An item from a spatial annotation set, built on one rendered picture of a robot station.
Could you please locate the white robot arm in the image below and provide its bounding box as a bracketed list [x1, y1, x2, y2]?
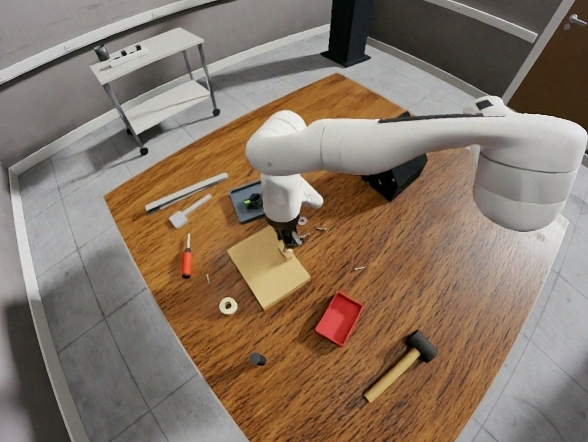
[246, 96, 588, 232]

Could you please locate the black and green spring clamp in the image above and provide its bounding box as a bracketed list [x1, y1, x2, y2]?
[245, 193, 263, 209]

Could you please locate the red screwdriver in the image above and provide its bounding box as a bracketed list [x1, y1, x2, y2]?
[181, 234, 192, 279]

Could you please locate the pale wooden board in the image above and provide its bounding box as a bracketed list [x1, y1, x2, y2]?
[227, 225, 311, 311]

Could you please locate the black-headed mallet with wooden handle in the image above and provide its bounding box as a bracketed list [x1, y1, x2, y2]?
[363, 329, 439, 403]

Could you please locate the black cylinder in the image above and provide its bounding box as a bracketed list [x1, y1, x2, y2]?
[249, 352, 266, 365]

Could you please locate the red rectangular tray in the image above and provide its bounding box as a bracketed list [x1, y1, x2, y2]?
[314, 291, 364, 347]

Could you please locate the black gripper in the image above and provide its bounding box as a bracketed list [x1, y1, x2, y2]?
[265, 209, 305, 250]

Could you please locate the beige ring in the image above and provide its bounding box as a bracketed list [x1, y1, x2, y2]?
[220, 297, 237, 315]

